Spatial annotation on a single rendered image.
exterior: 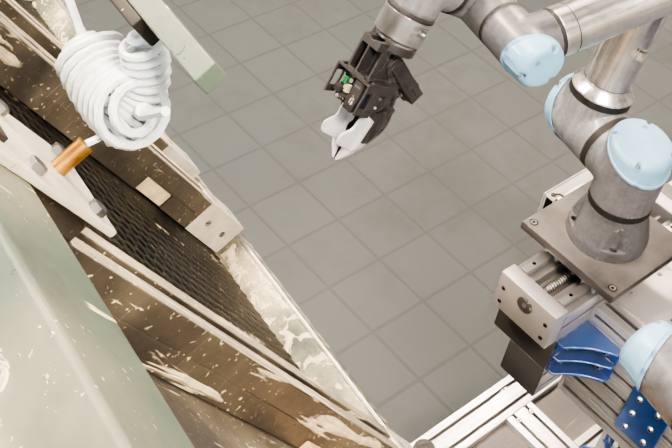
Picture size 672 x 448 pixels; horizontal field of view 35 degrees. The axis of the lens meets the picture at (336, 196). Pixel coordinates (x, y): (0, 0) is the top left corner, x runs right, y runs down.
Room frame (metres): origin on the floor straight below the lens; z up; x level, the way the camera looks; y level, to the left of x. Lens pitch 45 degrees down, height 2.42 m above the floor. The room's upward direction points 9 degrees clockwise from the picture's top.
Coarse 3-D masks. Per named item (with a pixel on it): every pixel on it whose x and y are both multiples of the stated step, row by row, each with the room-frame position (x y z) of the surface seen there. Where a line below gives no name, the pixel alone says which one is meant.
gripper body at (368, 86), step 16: (368, 32) 1.24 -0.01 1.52; (368, 48) 1.22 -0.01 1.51; (384, 48) 1.22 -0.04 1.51; (400, 48) 1.23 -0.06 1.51; (336, 64) 1.23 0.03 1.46; (352, 64) 1.22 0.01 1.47; (368, 64) 1.22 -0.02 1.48; (384, 64) 1.23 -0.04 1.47; (352, 80) 1.21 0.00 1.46; (368, 80) 1.20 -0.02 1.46; (384, 80) 1.23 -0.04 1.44; (336, 96) 1.21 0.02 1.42; (352, 96) 1.19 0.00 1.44; (368, 96) 1.19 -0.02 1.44; (384, 96) 1.21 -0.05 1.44; (352, 112) 1.18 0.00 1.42; (368, 112) 1.19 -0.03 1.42
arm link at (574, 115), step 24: (648, 24) 1.49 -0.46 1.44; (600, 48) 1.52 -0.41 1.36; (624, 48) 1.49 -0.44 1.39; (648, 48) 1.50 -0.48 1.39; (576, 72) 1.54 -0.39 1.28; (600, 72) 1.49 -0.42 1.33; (624, 72) 1.49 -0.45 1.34; (552, 96) 1.54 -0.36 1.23; (576, 96) 1.49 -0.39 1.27; (600, 96) 1.48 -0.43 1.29; (624, 96) 1.49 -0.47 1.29; (552, 120) 1.51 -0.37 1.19; (576, 120) 1.47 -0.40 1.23; (600, 120) 1.46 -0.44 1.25; (576, 144) 1.45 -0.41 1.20
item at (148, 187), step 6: (144, 180) 1.25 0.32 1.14; (150, 180) 1.25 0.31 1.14; (138, 186) 1.24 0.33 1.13; (144, 186) 1.25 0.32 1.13; (150, 186) 1.25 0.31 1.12; (156, 186) 1.26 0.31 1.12; (144, 192) 1.25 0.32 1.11; (150, 192) 1.25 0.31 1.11; (156, 192) 1.26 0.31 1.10; (162, 192) 1.27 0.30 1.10; (150, 198) 1.25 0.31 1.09; (156, 198) 1.26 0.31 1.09; (162, 198) 1.27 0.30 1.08
